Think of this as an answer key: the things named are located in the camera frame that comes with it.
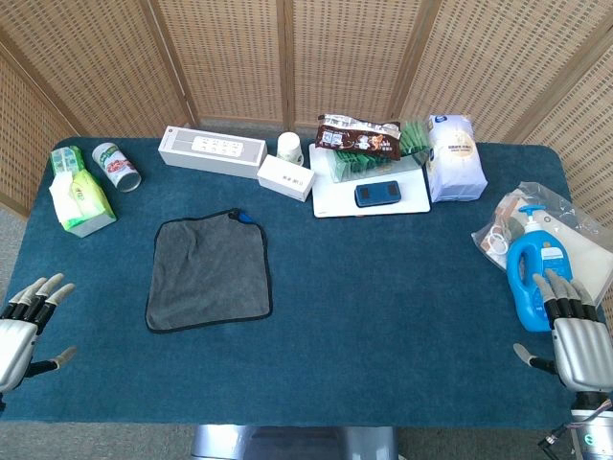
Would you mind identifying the blue detergent pump bottle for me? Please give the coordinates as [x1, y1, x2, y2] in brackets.
[506, 204, 576, 333]

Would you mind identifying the blue table mat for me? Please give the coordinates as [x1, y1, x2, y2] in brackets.
[0, 136, 595, 427]

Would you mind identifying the grey and blue cloth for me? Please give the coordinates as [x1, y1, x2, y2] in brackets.
[145, 207, 274, 334]

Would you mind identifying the white paper cup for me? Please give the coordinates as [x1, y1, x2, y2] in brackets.
[276, 131, 305, 167]

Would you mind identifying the small white box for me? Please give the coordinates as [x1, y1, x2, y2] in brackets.
[256, 153, 316, 203]

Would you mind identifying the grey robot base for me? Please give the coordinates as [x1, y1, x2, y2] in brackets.
[190, 425, 399, 460]

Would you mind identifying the long white power strip box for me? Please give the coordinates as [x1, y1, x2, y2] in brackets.
[157, 125, 268, 180]

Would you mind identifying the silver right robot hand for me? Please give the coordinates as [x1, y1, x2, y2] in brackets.
[512, 268, 613, 394]

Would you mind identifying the green tissue pack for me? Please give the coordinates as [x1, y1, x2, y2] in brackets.
[48, 169, 118, 239]

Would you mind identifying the clear plastic zip bag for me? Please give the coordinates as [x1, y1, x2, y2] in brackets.
[471, 180, 613, 308]

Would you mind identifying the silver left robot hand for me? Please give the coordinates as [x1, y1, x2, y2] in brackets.
[0, 272, 78, 395]

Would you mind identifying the small green white packet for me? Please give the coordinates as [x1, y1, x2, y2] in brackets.
[50, 146, 86, 176]

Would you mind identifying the white green drink can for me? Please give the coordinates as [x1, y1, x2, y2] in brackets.
[91, 142, 143, 194]

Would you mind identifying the small blue case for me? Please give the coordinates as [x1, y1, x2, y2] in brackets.
[353, 180, 402, 209]

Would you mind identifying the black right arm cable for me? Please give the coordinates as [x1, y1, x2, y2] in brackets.
[538, 400, 613, 449]

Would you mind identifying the clear box of green packets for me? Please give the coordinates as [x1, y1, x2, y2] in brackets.
[329, 119, 432, 183]

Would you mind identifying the white flat board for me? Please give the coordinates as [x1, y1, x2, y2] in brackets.
[308, 142, 432, 219]

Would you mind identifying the white paper sack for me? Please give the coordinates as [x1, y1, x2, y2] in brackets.
[424, 113, 488, 203]

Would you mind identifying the bamboo folding screen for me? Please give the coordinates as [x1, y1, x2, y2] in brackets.
[0, 0, 613, 221]

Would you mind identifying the brown snack bag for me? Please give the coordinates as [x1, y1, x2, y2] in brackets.
[315, 113, 402, 162]

